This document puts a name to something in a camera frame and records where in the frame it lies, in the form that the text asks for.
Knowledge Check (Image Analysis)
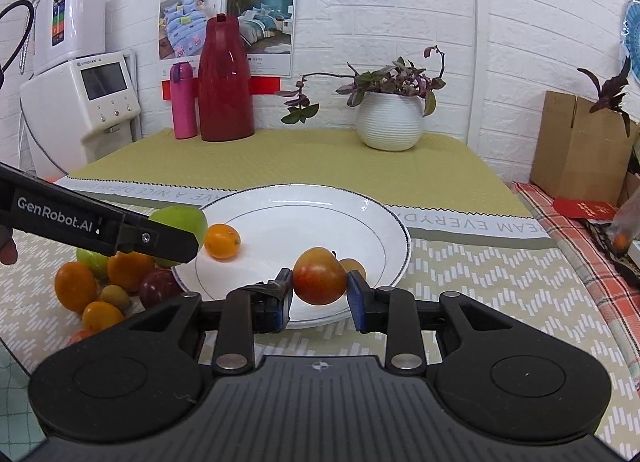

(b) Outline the person's left hand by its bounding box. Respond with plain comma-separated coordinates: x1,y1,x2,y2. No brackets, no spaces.
0,226,17,266

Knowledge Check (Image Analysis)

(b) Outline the cardboard box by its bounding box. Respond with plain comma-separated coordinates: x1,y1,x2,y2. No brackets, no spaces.
529,91,639,205

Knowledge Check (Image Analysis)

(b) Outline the bedding poster on wall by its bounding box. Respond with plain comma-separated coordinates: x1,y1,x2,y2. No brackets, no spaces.
157,0,296,80

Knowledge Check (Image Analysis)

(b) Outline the white wall water purifier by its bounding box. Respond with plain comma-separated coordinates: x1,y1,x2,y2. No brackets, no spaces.
34,0,106,75

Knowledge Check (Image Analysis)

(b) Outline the green apple back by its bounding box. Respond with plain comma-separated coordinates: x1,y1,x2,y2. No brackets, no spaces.
149,205,208,267

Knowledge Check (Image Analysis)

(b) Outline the yellow-orange small citrus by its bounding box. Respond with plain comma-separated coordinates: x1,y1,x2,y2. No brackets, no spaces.
82,300,125,334

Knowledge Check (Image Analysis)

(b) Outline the purple-green trailing plant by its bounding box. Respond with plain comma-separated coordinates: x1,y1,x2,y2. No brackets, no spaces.
276,44,446,126

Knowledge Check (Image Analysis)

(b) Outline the teal patterned mat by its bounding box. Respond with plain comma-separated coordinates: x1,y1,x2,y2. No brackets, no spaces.
0,343,46,461

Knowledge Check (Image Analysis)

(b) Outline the orange left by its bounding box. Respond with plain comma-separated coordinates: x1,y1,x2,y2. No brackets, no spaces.
54,261,99,313

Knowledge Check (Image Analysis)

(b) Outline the plaid red cloth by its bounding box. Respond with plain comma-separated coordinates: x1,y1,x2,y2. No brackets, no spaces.
510,182,639,388

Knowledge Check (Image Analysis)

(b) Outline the red tape strip on wall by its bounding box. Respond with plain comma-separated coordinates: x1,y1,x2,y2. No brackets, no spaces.
160,76,281,101

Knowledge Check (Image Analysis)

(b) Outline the red envelope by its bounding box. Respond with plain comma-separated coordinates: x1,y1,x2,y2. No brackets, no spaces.
552,199,617,221

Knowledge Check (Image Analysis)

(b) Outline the white ribbed plant pot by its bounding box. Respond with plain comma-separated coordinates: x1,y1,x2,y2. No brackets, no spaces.
355,92,424,152

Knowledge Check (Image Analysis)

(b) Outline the blue wall ornament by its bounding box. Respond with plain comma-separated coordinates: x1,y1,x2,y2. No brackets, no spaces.
620,0,640,82

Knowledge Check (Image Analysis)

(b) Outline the small orange kumquat on plate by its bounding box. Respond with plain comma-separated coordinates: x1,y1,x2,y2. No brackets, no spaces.
204,223,242,260

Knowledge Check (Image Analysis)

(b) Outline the black cable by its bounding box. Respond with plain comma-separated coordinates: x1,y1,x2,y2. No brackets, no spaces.
0,0,36,88

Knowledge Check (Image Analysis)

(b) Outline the red apple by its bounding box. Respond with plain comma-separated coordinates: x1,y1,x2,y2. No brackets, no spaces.
67,330,93,346

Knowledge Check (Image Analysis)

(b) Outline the dark red thermos jug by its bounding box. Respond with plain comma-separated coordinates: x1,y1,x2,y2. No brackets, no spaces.
198,13,255,142

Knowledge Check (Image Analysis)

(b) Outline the white water dispenser machine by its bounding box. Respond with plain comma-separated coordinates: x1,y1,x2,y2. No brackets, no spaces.
20,51,141,180

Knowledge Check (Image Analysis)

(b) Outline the green apple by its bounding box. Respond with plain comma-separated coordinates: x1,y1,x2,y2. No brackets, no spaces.
149,205,208,267
76,248,108,281

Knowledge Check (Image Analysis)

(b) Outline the pink thermos bottle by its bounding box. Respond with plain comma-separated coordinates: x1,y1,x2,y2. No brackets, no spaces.
169,62,198,140

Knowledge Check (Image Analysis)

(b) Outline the small brown longan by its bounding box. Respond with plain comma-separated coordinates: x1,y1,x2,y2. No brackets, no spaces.
99,284,131,312

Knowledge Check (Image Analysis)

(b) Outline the dark red plum front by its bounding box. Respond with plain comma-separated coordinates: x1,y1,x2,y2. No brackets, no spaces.
139,268,183,310

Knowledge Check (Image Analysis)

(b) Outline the olive green table mat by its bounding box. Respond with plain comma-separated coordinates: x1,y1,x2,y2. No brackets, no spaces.
72,128,529,217

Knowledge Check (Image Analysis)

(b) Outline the green apple front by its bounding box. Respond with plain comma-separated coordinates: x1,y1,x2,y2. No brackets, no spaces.
76,248,108,281

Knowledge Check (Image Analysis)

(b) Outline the white oval plate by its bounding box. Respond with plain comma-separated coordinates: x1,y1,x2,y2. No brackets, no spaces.
172,185,412,300

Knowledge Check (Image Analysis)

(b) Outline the orange centre with stem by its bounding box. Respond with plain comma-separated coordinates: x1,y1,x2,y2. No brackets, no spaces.
107,252,155,294

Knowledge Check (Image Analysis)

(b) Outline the brown longan on plate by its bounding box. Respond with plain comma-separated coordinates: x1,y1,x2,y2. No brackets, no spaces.
340,258,367,280

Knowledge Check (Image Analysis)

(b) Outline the plastic bag with fruit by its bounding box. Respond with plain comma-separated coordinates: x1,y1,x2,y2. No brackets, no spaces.
608,189,640,257

